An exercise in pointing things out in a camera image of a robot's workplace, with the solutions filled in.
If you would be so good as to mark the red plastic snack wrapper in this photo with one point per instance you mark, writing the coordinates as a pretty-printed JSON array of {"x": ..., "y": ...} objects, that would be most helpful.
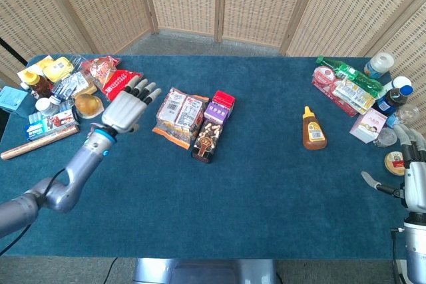
[{"x": 100, "y": 68}]

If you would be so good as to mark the light blue box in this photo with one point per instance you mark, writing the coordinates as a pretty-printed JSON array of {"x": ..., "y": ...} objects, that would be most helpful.
[{"x": 12, "y": 101}]

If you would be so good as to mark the round tin red label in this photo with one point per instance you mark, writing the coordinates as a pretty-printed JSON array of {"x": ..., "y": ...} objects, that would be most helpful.
[{"x": 394, "y": 163}]

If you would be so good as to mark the amber honey bottle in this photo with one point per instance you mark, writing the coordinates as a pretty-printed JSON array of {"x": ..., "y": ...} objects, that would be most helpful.
[{"x": 39, "y": 85}]

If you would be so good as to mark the silver foil snack packet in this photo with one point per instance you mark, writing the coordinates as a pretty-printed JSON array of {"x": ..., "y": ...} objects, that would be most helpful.
[{"x": 71, "y": 84}]

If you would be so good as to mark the clear plastic bottle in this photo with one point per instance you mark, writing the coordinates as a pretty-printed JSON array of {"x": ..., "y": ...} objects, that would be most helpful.
[{"x": 404, "y": 114}]

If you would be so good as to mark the dark bottle blue cap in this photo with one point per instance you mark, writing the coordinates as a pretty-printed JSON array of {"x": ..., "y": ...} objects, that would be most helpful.
[{"x": 392, "y": 99}]

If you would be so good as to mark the white jar blue label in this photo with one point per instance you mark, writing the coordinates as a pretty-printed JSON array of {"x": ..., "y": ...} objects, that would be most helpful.
[{"x": 378, "y": 64}]

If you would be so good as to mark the red snack bag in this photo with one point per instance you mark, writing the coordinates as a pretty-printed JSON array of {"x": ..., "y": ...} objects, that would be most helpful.
[{"x": 118, "y": 85}]

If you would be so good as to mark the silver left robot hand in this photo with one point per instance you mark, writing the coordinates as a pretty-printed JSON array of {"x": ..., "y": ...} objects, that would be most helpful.
[{"x": 121, "y": 110}]

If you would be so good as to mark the yellow packaged cake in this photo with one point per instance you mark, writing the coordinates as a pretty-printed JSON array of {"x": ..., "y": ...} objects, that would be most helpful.
[{"x": 58, "y": 68}]

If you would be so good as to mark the white cap bottle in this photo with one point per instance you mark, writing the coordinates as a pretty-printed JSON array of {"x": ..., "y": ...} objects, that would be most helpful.
[{"x": 399, "y": 82}]

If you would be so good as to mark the yellow white snack packet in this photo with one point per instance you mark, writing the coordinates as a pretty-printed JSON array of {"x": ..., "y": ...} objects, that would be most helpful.
[{"x": 354, "y": 96}]

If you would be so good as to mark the green plastic bottle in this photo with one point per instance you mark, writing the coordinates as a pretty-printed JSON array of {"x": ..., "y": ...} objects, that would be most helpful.
[{"x": 352, "y": 74}]

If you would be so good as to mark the clear plastic cup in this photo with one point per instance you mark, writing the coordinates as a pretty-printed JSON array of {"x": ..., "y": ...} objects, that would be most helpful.
[{"x": 385, "y": 137}]

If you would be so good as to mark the white pill bottle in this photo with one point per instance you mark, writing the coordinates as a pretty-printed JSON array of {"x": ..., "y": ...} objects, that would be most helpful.
[{"x": 46, "y": 106}]

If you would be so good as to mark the blue white flat box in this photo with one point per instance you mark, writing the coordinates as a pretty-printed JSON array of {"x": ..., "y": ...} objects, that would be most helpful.
[{"x": 50, "y": 124}]

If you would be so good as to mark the blue table cloth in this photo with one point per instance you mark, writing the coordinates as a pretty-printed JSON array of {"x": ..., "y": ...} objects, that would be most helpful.
[{"x": 213, "y": 171}]

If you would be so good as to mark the red box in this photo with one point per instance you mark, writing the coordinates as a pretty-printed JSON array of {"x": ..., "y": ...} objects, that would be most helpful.
[{"x": 223, "y": 98}]

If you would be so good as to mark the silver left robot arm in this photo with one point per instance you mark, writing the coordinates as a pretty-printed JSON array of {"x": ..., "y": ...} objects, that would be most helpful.
[{"x": 63, "y": 177}]

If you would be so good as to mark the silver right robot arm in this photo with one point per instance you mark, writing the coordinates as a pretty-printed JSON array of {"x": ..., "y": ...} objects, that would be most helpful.
[{"x": 414, "y": 247}]

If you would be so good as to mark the red round-print packet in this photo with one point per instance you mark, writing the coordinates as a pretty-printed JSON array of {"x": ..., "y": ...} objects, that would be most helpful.
[{"x": 324, "y": 76}]

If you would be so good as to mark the clear orange snack packet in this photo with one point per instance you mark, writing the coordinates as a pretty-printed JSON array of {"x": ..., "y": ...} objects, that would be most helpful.
[{"x": 179, "y": 117}]

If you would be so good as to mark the honey squeeze bottle yellow cap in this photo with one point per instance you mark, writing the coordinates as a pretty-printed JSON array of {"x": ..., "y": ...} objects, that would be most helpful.
[{"x": 313, "y": 131}]

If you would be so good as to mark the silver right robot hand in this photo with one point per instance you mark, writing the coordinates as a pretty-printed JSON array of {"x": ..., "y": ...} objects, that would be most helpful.
[{"x": 414, "y": 172}]

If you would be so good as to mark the black snack box with window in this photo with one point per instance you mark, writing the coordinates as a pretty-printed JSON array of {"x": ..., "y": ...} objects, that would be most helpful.
[{"x": 206, "y": 141}]

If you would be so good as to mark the purple box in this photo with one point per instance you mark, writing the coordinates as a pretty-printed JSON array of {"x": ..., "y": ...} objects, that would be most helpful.
[{"x": 216, "y": 112}]

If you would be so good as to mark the bamboo folding screen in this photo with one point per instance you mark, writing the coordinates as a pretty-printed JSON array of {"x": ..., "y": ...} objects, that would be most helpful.
[{"x": 213, "y": 1}]

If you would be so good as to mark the brown paper roll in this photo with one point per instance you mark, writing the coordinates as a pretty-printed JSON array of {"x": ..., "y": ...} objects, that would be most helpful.
[{"x": 38, "y": 142}]

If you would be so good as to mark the pink white box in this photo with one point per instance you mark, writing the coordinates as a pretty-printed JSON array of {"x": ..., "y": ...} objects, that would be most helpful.
[{"x": 367, "y": 126}]

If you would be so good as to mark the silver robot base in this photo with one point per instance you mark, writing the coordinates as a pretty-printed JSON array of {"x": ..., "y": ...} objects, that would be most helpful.
[{"x": 204, "y": 270}]

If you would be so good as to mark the wrapped bread bun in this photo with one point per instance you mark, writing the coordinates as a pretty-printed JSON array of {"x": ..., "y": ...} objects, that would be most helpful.
[{"x": 88, "y": 105}]

